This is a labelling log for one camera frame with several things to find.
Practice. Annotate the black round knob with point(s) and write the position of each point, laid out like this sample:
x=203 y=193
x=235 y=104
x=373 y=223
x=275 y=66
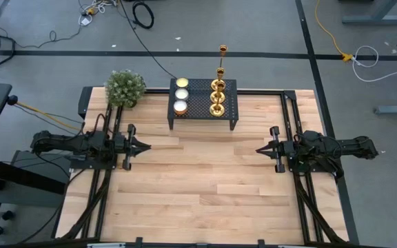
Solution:
x=11 y=100

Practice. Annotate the grey cabinet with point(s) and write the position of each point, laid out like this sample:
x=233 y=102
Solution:
x=47 y=165

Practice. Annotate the silver bracket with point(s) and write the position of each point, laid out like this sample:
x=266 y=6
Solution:
x=105 y=245

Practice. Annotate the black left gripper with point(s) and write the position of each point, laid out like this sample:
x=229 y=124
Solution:
x=122 y=146

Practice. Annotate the yellow candle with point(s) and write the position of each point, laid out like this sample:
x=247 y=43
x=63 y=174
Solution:
x=182 y=82

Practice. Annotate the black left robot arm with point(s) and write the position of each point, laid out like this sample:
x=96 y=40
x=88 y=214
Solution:
x=64 y=144

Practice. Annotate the black perforated metal shelf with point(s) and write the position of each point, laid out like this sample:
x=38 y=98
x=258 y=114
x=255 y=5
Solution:
x=198 y=103

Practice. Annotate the small artificial potted plant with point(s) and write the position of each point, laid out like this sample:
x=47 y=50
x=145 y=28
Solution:
x=124 y=87

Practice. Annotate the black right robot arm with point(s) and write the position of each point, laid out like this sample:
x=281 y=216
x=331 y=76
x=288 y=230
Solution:
x=350 y=148

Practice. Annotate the white candle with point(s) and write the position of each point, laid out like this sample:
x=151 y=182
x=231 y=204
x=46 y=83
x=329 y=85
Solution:
x=180 y=107

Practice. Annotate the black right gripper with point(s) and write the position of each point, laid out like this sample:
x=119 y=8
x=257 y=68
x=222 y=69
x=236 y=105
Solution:
x=286 y=149

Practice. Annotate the tall gold candlestick holder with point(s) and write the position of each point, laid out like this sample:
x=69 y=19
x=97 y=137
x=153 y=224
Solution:
x=223 y=50

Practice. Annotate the black table clamp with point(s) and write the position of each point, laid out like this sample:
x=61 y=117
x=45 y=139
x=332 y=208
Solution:
x=139 y=240
x=262 y=242

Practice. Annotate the black aluminium table frame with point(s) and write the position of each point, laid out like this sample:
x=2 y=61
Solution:
x=157 y=91

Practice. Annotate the black desk beam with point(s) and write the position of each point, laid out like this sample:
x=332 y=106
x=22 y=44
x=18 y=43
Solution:
x=19 y=174

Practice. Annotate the pale candle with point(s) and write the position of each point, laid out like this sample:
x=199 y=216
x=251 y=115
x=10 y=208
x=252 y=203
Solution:
x=181 y=93

